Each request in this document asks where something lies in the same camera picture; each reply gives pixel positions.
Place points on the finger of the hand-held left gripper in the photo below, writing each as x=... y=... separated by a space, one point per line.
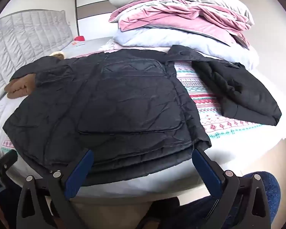
x=8 y=158

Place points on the small red object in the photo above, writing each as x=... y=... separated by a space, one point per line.
x=79 y=38

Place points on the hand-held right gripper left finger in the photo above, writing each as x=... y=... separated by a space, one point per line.
x=78 y=171

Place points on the brown plush toy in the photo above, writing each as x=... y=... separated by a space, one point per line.
x=20 y=85

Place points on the white wardrobe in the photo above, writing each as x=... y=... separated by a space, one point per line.
x=93 y=9

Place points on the pink blanket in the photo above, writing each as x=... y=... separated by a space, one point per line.
x=181 y=19

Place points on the grey bedside table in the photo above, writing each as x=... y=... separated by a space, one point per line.
x=90 y=45

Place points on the black quilted jacket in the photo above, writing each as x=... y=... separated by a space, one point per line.
x=109 y=105

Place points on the person's leg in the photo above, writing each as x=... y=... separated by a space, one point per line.
x=271 y=188

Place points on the pale blue duvet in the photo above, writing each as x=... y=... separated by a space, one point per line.
x=157 y=38

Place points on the black folded garment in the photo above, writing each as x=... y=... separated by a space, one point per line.
x=243 y=93

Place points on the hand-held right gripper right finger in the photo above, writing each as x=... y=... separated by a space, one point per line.
x=206 y=169

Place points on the grey quilted headboard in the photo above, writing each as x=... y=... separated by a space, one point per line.
x=26 y=33

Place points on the red green printed blanket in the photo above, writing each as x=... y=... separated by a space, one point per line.
x=205 y=100

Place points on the white bed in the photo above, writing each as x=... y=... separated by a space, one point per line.
x=231 y=152

